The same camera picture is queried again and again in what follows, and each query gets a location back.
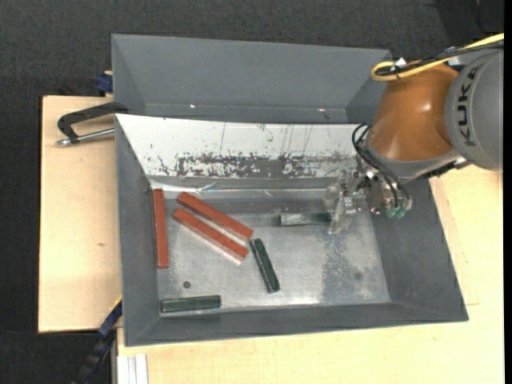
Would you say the black cylinder on white bracket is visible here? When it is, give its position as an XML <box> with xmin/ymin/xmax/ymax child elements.
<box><xmin>424</xmin><ymin>157</ymin><xmax>468</xmax><ymax>178</ymax></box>

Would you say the grey metal bin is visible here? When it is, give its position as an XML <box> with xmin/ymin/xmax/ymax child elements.
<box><xmin>110</xmin><ymin>33</ymin><xmax>470</xmax><ymax>347</ymax></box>

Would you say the dark green flat block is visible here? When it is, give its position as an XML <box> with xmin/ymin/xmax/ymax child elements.
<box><xmin>160</xmin><ymin>294</ymin><xmax>222</xmax><ymax>314</ymax></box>
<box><xmin>278</xmin><ymin>210</ymin><xmax>334</xmax><ymax>227</ymax></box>
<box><xmin>248</xmin><ymin>237</ymin><xmax>282</xmax><ymax>294</ymax></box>

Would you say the red-brown flat block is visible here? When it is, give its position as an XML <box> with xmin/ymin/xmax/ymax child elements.
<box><xmin>171</xmin><ymin>206</ymin><xmax>250</xmax><ymax>261</ymax></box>
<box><xmin>176</xmin><ymin>190</ymin><xmax>255</xmax><ymax>241</ymax></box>
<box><xmin>152</xmin><ymin>188</ymin><xmax>170</xmax><ymax>270</ymax></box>

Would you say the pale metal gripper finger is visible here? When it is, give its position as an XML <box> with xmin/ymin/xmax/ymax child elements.
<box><xmin>329</xmin><ymin>206</ymin><xmax>357</xmax><ymax>236</ymax></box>
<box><xmin>325</xmin><ymin>184</ymin><xmax>346</xmax><ymax>217</ymax></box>

